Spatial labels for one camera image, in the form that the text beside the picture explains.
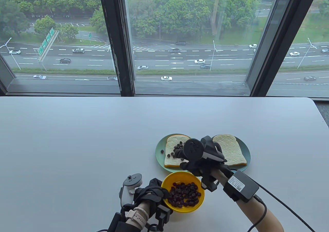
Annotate person's left hand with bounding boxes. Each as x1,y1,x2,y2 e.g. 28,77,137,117
134,178,170,212

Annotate person's right hand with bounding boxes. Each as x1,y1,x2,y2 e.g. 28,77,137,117
174,147,232,185

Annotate pile of dried cranberries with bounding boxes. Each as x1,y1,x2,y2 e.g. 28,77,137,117
168,182,201,208

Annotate yellow bowl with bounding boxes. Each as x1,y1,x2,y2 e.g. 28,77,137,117
161,171,205,213

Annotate white toast slice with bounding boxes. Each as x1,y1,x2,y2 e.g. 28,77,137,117
213,134,247,166
164,135,192,168

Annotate person's left forearm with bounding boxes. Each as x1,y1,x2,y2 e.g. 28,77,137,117
121,200,154,232

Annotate grey white handheld controller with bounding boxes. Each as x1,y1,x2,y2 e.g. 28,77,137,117
119,173,142,207
183,136,227,166

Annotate light green plate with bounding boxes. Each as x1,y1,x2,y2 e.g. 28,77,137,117
155,134,200,175

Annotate black box with white label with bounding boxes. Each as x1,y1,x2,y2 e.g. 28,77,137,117
223,170,259,203
107,212,126,232

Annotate blue plate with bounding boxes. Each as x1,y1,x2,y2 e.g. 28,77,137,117
218,135,251,172

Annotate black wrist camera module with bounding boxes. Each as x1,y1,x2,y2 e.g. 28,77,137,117
155,205,173,230
201,175,219,192

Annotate beige strap wristwatch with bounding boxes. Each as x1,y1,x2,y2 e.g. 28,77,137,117
125,208,149,229

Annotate dark window frame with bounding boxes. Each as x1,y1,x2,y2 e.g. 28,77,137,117
0,0,329,99

